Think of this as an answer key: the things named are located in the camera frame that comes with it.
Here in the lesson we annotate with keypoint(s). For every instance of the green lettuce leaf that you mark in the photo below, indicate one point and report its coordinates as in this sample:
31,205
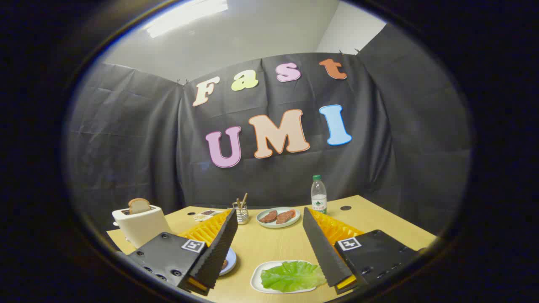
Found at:
290,275

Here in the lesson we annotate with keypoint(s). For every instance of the light wooden chopstick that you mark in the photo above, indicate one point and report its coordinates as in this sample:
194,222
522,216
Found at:
244,198

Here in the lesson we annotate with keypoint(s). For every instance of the cream white toaster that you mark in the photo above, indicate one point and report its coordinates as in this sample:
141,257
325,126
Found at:
141,225

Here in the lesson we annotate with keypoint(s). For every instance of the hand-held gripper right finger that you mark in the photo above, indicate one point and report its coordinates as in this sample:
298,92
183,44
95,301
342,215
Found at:
324,248

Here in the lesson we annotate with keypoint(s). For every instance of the black backdrop cloth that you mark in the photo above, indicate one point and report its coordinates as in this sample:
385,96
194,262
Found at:
126,147

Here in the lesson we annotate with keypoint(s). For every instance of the clear utensil holder cup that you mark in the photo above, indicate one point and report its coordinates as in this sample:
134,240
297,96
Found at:
242,216

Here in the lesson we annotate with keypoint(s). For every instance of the pale green round plate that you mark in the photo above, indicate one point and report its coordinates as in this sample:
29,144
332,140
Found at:
278,225

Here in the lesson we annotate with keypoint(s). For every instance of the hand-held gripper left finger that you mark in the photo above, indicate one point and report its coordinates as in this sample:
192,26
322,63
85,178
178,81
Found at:
219,248

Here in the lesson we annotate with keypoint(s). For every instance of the light blue round plate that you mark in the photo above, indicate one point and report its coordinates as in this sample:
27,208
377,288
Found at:
230,259

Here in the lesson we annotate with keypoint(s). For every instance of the white divided seasoning dish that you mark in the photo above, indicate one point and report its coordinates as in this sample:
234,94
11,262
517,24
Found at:
206,215

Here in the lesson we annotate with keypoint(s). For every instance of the white rounded plate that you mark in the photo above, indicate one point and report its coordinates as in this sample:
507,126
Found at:
256,277

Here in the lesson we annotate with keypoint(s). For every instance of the clear green-capped water bottle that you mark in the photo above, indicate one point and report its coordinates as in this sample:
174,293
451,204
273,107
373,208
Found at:
318,198

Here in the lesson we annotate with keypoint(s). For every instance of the red meat slice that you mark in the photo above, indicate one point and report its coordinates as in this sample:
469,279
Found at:
286,216
268,216

